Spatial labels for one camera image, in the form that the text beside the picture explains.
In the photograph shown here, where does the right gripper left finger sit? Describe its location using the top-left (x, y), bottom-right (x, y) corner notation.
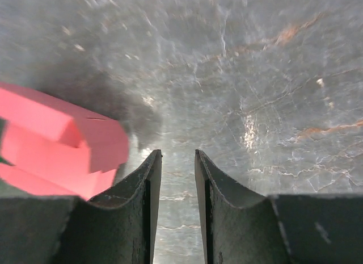
top-left (1, 150), bottom-right (162, 263)

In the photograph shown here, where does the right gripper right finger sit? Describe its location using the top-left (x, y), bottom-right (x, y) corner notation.
top-left (195, 150), bottom-right (362, 263)

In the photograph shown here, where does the pink paper box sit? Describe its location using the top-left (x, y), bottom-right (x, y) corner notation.
top-left (1, 82), bottom-right (129, 200)

